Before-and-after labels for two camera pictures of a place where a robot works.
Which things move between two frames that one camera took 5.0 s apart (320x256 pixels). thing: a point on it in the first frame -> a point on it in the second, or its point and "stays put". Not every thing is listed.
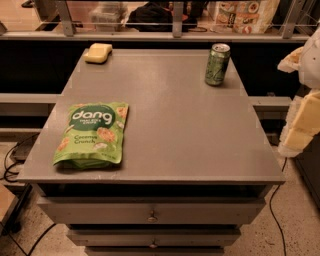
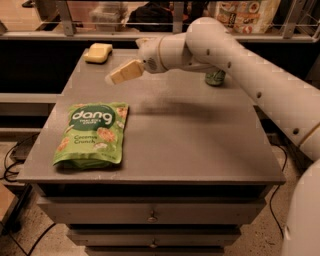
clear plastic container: [109, 12] stays put
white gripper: [310, 63] -> [150, 55]
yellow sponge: [97, 53] stays put
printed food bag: [246, 17] stays put
